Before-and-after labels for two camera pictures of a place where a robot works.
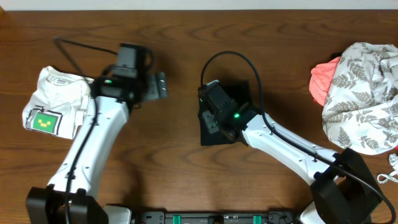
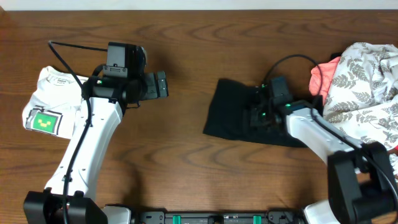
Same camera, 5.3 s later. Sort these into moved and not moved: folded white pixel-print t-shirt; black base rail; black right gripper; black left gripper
Moved: black right gripper
Not moved: black base rail; folded white pixel-print t-shirt; black left gripper
